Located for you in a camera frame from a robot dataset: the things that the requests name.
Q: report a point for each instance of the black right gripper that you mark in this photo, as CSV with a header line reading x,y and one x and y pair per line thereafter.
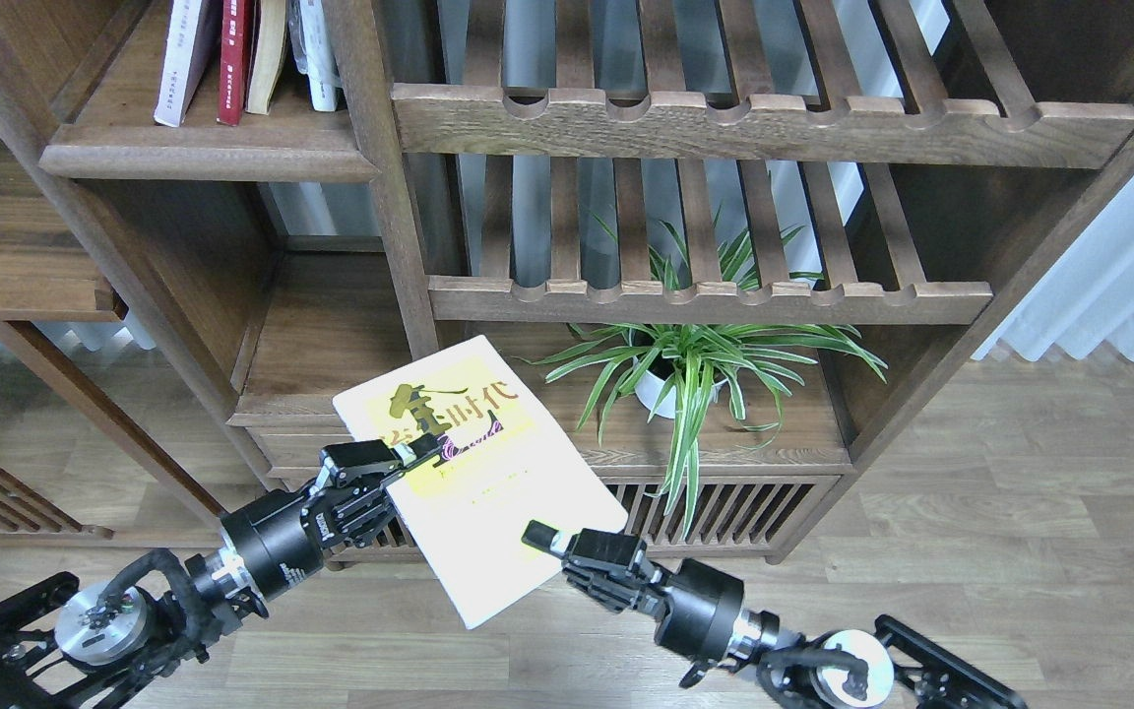
x,y
698,608

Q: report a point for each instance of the yellow green cover book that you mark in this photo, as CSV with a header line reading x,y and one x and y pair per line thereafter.
x,y
505,461

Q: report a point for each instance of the green spider plant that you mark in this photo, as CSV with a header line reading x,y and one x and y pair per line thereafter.
x,y
695,359

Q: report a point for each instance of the upright cream paged book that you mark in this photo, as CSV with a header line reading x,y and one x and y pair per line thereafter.
x,y
267,55

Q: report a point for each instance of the dark wooden bookshelf unit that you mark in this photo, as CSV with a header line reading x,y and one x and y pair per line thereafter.
x,y
271,256

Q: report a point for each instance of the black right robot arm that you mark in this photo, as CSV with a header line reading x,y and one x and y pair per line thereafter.
x,y
857,669

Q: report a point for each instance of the upright white book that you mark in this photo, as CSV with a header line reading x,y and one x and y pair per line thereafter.
x,y
314,55

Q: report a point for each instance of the white plant pot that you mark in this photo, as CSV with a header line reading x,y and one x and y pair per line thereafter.
x,y
649,386

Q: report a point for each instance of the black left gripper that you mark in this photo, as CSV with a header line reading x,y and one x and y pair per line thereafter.
x,y
274,543

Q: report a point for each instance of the red cover book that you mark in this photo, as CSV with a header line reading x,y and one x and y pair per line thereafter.
x,y
234,47

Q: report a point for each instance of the white purple cover book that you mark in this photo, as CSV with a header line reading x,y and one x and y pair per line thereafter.
x,y
192,33

